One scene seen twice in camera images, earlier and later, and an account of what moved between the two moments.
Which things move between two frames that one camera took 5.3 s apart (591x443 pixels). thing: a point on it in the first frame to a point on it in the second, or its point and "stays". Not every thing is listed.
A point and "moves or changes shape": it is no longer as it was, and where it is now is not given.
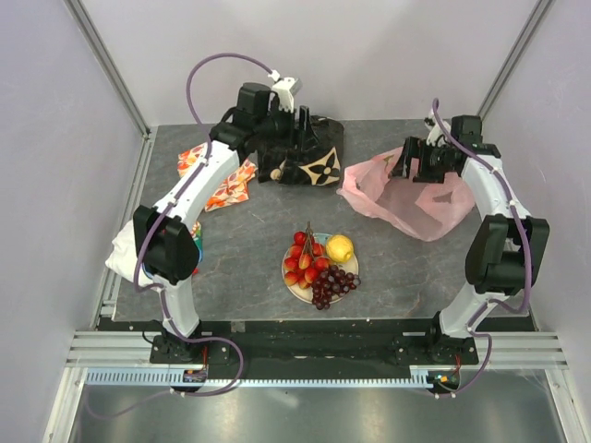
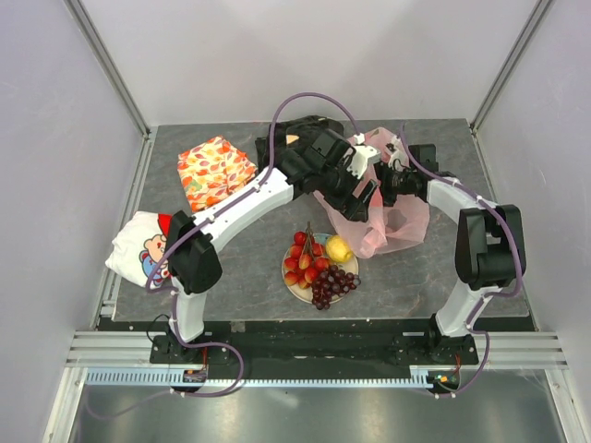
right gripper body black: (434, 163) to (392, 183)
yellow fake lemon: (339, 248) stays
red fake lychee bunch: (306, 259) stays
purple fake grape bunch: (331, 282) stays
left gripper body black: (279, 128) to (338, 189)
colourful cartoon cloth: (124, 255) stays
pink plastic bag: (426, 210) moves or changes shape
